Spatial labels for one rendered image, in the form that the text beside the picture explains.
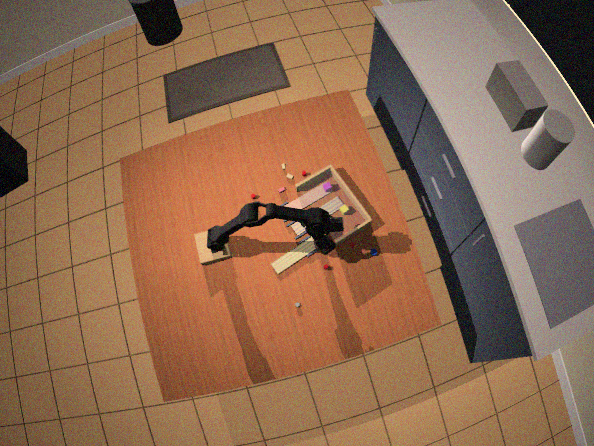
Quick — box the pale pink flat strip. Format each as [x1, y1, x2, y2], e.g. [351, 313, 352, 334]
[285, 195, 309, 209]

